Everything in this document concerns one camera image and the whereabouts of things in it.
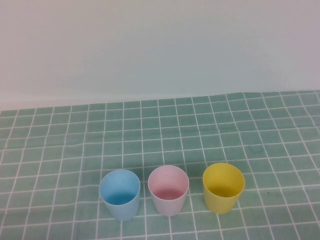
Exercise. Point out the pink plastic cup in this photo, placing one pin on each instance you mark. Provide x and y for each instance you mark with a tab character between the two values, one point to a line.
168	207

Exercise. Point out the light blue plastic cup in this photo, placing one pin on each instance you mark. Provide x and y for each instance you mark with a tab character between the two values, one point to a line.
122	210

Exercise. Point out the green white checked tablecloth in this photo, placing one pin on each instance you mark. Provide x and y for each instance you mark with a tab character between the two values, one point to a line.
75	150

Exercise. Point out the yellow plastic cup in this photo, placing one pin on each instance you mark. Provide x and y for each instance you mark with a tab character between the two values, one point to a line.
220	205

